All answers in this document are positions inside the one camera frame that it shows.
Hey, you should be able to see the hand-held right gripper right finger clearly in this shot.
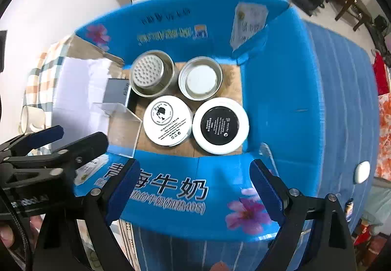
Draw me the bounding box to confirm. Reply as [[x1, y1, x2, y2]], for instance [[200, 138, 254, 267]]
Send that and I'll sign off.
[[249, 159, 358, 271]]

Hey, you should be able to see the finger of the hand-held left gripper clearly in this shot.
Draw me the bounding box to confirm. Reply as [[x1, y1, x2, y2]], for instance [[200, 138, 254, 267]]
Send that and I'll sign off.
[[0, 132, 109, 189], [0, 125, 65, 164]]

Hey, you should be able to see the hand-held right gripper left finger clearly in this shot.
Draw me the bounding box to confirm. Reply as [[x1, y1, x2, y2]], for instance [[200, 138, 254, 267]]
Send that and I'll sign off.
[[32, 158, 141, 271]]

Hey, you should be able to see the clear plastic box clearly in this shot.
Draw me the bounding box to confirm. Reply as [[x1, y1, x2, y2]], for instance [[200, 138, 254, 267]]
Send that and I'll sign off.
[[92, 102, 143, 158]]

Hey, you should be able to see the white charger plug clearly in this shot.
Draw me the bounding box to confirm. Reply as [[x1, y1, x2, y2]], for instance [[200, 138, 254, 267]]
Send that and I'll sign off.
[[102, 78, 132, 106]]

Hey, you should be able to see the white jar with printed lid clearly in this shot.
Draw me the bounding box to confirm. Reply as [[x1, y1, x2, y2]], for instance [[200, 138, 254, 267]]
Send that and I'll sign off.
[[143, 95, 194, 147]]

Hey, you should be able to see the white jar with black lid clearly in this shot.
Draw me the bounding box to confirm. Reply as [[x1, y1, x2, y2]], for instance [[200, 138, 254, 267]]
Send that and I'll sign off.
[[192, 98, 250, 155]]

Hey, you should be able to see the perforated metal tin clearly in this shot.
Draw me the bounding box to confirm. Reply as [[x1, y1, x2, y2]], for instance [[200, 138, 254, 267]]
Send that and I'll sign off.
[[130, 50, 175, 97]]

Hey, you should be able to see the blue cardboard box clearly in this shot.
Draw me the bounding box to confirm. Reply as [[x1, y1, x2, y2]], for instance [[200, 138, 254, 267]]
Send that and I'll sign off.
[[73, 0, 316, 242]]

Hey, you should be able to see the metal tin lid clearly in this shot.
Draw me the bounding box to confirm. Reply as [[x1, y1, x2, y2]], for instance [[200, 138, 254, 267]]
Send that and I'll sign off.
[[178, 56, 223, 102]]

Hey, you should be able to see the person's left hand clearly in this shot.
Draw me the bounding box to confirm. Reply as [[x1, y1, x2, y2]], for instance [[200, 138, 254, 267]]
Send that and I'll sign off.
[[0, 217, 43, 249]]

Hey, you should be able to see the white mug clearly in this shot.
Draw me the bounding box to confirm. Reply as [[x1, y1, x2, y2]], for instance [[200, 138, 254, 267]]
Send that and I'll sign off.
[[20, 105, 46, 134]]

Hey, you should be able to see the plaid table cloth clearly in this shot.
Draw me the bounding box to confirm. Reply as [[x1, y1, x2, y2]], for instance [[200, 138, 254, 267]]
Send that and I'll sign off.
[[21, 34, 80, 137]]

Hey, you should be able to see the white earbud case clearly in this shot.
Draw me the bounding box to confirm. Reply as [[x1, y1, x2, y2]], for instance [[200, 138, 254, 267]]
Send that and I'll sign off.
[[354, 161, 371, 183]]

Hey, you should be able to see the pile of colourful clothes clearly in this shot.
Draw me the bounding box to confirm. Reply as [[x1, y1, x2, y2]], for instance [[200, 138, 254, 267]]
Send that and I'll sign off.
[[351, 185, 391, 262]]

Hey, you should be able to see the orange floral cloth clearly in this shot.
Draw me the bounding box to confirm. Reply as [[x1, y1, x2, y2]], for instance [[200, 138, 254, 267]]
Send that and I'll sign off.
[[371, 92, 391, 180]]

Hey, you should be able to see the red cloth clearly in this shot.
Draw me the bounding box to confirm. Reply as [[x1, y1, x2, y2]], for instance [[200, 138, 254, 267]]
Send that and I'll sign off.
[[371, 52, 390, 96]]

